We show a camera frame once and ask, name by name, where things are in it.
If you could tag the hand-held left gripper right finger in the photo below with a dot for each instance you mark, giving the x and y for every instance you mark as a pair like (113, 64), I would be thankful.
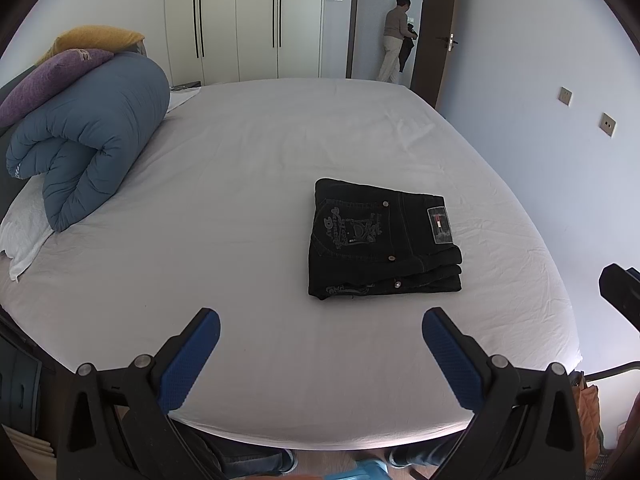
(452, 360)

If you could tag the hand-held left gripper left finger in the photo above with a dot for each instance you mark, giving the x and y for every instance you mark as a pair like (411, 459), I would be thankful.
(187, 365)

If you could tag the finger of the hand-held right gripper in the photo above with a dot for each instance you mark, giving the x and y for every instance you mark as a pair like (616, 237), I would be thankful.
(622, 292)

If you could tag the black pants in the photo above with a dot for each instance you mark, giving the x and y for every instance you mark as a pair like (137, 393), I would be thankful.
(360, 260)

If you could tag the black metal rod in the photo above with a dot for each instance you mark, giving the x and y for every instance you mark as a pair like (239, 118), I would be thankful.
(612, 371)

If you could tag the person's right leg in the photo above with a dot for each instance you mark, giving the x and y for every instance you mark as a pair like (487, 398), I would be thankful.
(420, 455)

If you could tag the person's leg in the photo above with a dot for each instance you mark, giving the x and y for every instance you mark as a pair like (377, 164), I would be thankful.
(240, 455)
(420, 455)

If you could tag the person's left leg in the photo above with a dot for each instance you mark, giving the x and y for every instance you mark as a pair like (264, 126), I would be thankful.
(240, 455)

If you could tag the orange bag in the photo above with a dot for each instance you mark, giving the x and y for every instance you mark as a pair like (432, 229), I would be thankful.
(587, 410)

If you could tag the bed with white sheet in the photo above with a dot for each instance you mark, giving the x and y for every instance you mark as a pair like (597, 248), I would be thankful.
(200, 240)

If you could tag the light blue plastic stool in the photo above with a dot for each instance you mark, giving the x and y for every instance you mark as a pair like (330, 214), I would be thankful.
(360, 472)

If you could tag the white folded cloth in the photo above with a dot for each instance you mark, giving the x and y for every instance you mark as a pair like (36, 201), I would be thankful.
(22, 235)

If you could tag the blue rolled duvet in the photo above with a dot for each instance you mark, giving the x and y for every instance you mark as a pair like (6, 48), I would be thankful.
(90, 125)

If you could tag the purple pillow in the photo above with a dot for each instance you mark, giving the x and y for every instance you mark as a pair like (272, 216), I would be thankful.
(35, 82)

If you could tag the dark brown door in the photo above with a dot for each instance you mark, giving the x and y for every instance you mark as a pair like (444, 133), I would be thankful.
(445, 10)

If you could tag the yellow pillow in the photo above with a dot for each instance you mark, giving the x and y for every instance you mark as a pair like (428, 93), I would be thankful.
(95, 37)

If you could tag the white wardrobe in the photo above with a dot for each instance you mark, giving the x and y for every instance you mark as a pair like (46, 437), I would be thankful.
(225, 20)

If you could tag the wall socket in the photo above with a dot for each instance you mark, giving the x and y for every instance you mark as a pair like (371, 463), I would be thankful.
(565, 96)
(608, 125)

